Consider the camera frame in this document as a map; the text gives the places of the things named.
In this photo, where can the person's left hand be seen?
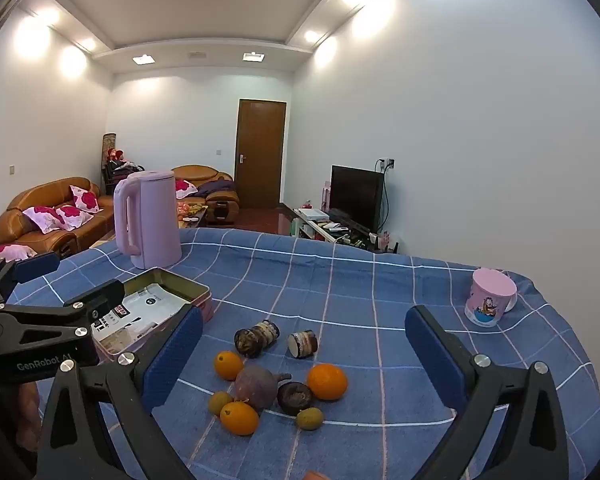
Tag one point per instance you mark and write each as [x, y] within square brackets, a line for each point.
[27, 410]

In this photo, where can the pink cartoon cup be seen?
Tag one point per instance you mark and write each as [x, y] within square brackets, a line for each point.
[490, 297]

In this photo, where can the dark cluttered shelf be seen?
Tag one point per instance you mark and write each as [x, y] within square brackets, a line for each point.
[117, 165]

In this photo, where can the printed paper packet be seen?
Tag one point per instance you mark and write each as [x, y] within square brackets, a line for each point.
[150, 310]

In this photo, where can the small brown leather sofa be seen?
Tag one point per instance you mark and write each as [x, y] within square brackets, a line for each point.
[200, 172]

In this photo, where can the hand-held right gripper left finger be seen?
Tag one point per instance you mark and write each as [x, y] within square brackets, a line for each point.
[172, 355]

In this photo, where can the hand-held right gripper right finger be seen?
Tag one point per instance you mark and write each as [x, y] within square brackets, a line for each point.
[435, 355]

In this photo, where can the black television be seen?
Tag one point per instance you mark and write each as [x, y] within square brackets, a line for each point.
[355, 197]

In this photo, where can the glass television stand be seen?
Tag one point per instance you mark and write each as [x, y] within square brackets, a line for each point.
[325, 230]

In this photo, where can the dark brown round fruit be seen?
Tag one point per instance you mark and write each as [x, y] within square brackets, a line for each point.
[295, 398]

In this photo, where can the metal tin box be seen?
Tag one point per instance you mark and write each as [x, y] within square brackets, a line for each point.
[175, 285]

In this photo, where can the white pink floral pillow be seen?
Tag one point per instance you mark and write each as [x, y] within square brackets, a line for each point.
[85, 199]
[185, 189]
[55, 217]
[10, 251]

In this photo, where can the brown wooden door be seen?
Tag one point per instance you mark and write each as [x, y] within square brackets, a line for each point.
[260, 155]

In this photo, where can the blue checked tablecloth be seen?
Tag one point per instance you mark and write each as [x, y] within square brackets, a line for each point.
[355, 285]

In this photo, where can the square ceiling panel light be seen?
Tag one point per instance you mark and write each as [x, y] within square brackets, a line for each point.
[253, 56]
[143, 59]

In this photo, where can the purple round fruit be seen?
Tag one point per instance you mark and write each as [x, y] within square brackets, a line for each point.
[254, 385]

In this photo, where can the coffee table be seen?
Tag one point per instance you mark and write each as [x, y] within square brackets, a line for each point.
[192, 212]

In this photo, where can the purple electric kettle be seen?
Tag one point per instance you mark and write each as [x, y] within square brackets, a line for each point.
[152, 220]

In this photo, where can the small orange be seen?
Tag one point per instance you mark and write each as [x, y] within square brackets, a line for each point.
[228, 365]
[239, 418]

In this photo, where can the large orange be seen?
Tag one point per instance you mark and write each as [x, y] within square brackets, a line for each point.
[327, 381]

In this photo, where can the wall power socket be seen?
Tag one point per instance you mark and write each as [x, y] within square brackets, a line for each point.
[387, 163]

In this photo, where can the small jar lying down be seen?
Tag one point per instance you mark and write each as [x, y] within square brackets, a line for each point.
[302, 344]

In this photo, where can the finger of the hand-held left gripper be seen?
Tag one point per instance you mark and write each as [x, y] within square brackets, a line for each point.
[97, 300]
[35, 264]

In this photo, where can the long brown leather sofa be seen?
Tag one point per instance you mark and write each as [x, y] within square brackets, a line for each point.
[45, 195]

